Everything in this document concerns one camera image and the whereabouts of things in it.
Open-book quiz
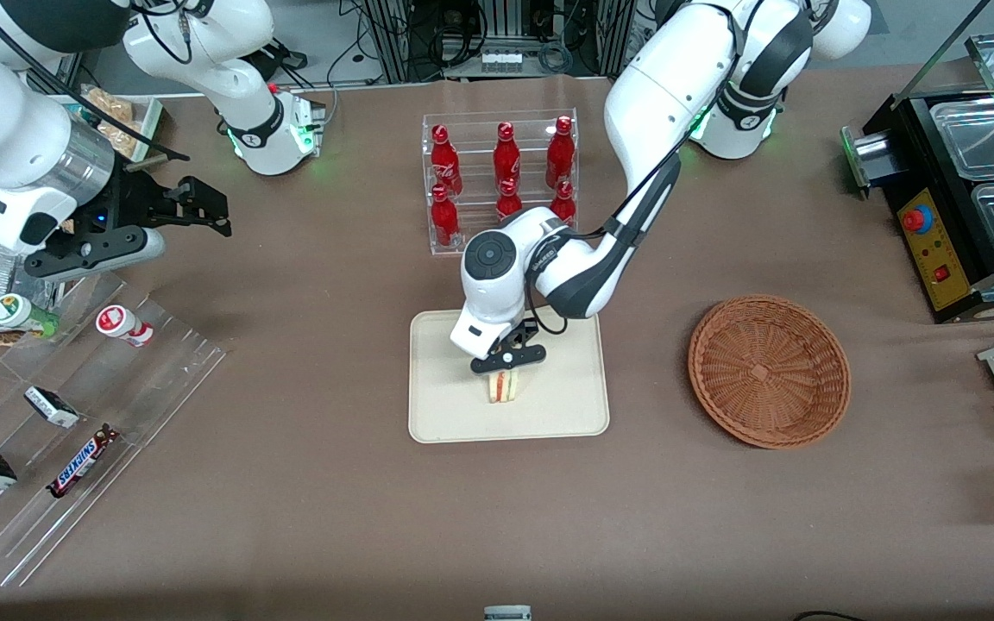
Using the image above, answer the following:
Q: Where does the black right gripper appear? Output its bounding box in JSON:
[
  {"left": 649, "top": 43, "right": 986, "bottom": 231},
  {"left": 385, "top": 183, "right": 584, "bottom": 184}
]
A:
[{"left": 98, "top": 167, "right": 233, "bottom": 238}]

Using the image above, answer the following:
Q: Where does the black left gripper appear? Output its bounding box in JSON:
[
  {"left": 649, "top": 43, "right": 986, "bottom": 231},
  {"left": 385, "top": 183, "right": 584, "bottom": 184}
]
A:
[{"left": 495, "top": 317, "right": 544, "bottom": 354}]

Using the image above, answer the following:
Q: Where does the beige plastic tray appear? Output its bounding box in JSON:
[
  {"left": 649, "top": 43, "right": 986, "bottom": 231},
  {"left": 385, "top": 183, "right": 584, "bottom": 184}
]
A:
[{"left": 408, "top": 309, "right": 611, "bottom": 444}]

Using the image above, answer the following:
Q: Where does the tray of bagged bread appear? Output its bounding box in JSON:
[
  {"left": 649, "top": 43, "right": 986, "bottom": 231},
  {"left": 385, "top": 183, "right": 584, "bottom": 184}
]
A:
[{"left": 77, "top": 84, "right": 167, "bottom": 166}]

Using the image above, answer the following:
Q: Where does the round brown wicker basket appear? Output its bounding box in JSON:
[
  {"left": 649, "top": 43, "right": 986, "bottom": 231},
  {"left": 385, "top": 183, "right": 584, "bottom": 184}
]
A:
[{"left": 688, "top": 295, "right": 852, "bottom": 450}]

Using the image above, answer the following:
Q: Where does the red cola bottle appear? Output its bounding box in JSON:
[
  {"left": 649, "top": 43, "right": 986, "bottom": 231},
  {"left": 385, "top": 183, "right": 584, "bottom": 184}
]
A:
[
  {"left": 550, "top": 180, "right": 577, "bottom": 227},
  {"left": 430, "top": 185, "right": 462, "bottom": 248},
  {"left": 545, "top": 116, "right": 576, "bottom": 189},
  {"left": 495, "top": 178, "right": 524, "bottom": 223},
  {"left": 493, "top": 122, "right": 522, "bottom": 184},
  {"left": 430, "top": 124, "right": 463, "bottom": 196}
]

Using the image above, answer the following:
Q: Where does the red white yogurt bottle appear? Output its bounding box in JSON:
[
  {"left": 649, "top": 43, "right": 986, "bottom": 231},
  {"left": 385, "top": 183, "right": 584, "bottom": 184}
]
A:
[{"left": 95, "top": 304, "right": 155, "bottom": 348}]

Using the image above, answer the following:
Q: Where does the clear acrylic stepped display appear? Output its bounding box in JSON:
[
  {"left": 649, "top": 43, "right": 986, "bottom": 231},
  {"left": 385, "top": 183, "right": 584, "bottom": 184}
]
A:
[{"left": 0, "top": 274, "right": 227, "bottom": 588}]

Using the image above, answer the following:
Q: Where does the clear acrylic bottle rack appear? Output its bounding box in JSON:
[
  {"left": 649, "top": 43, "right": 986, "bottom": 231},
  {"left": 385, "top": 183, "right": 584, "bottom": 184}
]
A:
[{"left": 421, "top": 109, "right": 581, "bottom": 256}]

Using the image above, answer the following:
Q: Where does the clear plastic water bottle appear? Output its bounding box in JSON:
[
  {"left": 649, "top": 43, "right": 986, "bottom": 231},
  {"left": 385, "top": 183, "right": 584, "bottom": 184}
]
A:
[{"left": 0, "top": 236, "right": 60, "bottom": 322}]

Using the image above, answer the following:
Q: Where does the green capped yogurt bottle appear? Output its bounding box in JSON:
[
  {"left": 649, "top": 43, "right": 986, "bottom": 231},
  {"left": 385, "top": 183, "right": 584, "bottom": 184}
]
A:
[{"left": 0, "top": 292, "right": 60, "bottom": 340}]

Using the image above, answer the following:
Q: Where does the aluminium equipment rack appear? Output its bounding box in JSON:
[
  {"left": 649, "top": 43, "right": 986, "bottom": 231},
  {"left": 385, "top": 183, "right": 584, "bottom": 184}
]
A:
[{"left": 362, "top": 0, "right": 664, "bottom": 85}]

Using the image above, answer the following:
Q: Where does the Snickers chocolate bar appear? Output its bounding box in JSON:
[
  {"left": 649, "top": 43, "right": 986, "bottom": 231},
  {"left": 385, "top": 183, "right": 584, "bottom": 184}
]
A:
[{"left": 46, "top": 423, "right": 121, "bottom": 499}]

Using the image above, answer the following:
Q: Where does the black food warmer yellow panel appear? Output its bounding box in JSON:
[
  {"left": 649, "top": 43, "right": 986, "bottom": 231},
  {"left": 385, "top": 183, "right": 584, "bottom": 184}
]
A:
[{"left": 840, "top": 0, "right": 994, "bottom": 325}]

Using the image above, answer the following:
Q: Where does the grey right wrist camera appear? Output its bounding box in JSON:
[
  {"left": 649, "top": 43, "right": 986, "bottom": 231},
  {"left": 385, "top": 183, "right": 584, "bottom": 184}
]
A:
[{"left": 23, "top": 225, "right": 167, "bottom": 282}]

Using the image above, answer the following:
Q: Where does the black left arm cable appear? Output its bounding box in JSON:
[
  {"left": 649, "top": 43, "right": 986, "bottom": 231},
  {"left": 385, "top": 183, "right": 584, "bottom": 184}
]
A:
[{"left": 526, "top": 108, "right": 727, "bottom": 337}]

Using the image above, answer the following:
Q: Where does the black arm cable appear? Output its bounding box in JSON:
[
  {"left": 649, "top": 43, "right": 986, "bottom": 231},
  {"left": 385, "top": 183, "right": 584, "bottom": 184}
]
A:
[
  {"left": 0, "top": 0, "right": 192, "bottom": 165},
  {"left": 526, "top": 108, "right": 727, "bottom": 337}
]

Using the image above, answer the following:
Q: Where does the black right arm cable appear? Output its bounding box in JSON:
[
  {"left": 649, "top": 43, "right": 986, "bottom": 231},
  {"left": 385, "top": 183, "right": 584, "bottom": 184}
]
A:
[{"left": 0, "top": 0, "right": 192, "bottom": 165}]

